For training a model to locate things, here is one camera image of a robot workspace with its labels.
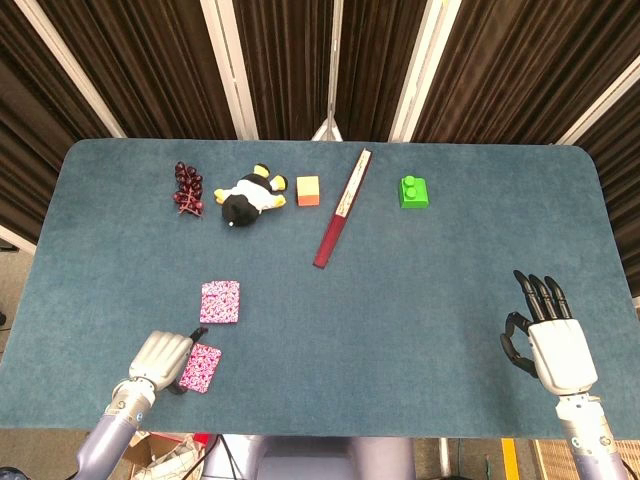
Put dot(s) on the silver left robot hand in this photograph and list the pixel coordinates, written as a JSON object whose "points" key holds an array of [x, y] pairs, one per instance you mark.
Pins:
{"points": [[157, 357]]}

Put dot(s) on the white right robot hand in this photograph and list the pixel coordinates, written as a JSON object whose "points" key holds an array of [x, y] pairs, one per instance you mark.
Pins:
{"points": [[560, 355]]}

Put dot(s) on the pink floral pouch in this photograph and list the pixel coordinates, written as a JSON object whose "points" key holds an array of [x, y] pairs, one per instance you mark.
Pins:
{"points": [[220, 302], [201, 368]]}

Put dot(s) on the lavender right robot arm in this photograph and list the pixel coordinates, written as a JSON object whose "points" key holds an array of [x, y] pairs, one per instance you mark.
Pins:
{"points": [[590, 435]]}

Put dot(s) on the brown cardboard box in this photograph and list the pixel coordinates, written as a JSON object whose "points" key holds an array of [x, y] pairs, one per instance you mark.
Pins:
{"points": [[165, 455]]}

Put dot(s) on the dark red grape bunch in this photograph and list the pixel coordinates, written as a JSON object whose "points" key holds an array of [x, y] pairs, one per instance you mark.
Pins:
{"points": [[188, 190]]}

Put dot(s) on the black white penguin plush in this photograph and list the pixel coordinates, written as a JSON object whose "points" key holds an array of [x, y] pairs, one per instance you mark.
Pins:
{"points": [[245, 200]]}

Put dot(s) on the lavender robot torso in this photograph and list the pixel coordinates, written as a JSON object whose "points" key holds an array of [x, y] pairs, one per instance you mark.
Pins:
{"points": [[310, 457]]}

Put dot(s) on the dark brown curtain panel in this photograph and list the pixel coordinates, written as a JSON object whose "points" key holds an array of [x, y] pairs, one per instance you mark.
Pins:
{"points": [[35, 125], [620, 175], [515, 65], [150, 60], [375, 65], [290, 65]]}

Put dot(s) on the blue table cloth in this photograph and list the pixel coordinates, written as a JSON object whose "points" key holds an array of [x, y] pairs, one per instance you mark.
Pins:
{"points": [[350, 310]]}

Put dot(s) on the green toy building block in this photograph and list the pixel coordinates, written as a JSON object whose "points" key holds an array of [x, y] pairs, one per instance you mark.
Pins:
{"points": [[414, 193]]}

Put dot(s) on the orange yellow cube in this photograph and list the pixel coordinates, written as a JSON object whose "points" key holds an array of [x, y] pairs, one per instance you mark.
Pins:
{"points": [[308, 191]]}

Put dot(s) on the dark red folded fan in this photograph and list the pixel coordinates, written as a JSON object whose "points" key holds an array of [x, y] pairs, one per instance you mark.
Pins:
{"points": [[345, 205]]}

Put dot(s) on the white stand foot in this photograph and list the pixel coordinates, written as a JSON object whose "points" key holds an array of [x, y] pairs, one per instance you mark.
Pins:
{"points": [[327, 131]]}

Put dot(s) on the thin white frame post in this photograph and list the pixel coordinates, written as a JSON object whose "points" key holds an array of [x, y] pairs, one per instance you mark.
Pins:
{"points": [[333, 60]]}

